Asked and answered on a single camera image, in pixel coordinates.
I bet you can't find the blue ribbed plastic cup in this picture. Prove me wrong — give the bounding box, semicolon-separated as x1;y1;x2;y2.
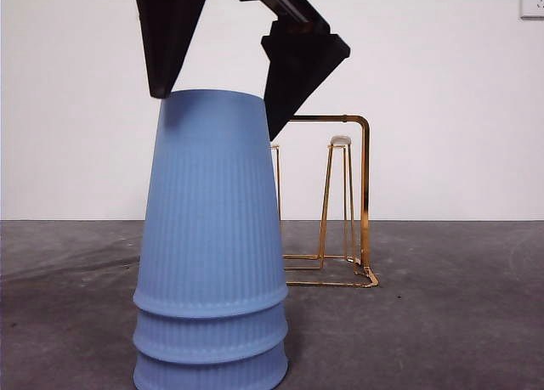
133;342;290;390
133;298;290;365
133;89;290;321

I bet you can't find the gold wire cup holder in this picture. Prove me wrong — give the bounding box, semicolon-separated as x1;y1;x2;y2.
269;114;379;289

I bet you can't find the white wall socket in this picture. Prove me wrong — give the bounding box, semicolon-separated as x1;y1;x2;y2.
520;0;544;20

